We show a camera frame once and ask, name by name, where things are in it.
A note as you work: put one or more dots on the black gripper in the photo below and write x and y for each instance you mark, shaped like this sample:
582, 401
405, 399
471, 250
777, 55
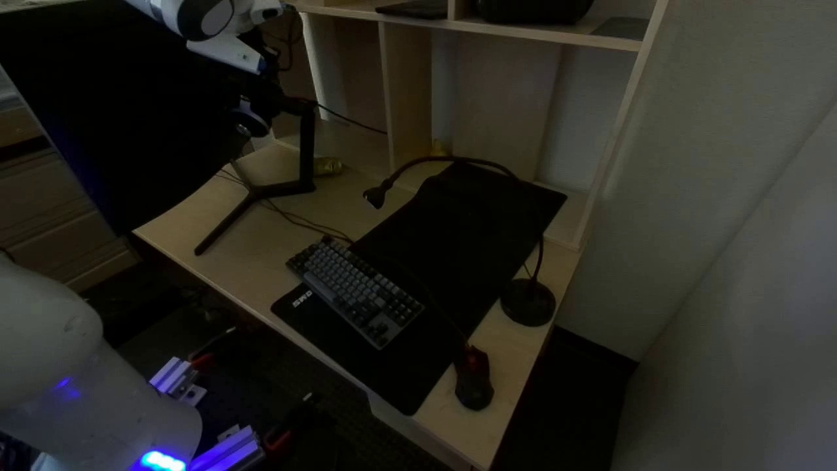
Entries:
261, 87

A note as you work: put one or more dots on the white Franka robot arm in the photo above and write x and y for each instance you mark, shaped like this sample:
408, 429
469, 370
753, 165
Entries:
79, 394

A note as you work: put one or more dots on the black computer monitor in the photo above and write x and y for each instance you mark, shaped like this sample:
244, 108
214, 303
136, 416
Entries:
113, 112

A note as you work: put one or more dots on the large black desk mat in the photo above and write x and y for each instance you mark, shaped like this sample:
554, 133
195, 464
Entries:
471, 225

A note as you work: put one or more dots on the small greenish desk object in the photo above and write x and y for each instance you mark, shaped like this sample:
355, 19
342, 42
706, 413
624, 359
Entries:
331, 163

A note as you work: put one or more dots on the grey black keyboard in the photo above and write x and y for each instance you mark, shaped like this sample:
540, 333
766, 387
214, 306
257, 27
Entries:
355, 290

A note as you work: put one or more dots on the light wooden shelf unit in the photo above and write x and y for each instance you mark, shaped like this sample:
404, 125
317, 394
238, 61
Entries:
505, 94

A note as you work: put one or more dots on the wooden drawer cabinet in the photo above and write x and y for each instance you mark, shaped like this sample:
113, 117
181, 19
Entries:
52, 218

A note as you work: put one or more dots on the red black tool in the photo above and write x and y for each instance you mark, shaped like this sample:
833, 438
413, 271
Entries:
212, 345
287, 424

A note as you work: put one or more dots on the white connector block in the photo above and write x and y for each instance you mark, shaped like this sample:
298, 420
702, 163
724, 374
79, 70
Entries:
174, 377
227, 448

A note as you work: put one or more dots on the black gooseneck desk microphone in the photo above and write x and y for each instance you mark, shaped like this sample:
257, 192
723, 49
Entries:
527, 301

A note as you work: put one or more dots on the black red computer mouse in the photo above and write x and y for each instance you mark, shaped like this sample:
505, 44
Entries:
474, 380

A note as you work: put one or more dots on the dark under-desk cabinet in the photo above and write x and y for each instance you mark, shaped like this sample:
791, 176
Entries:
565, 401

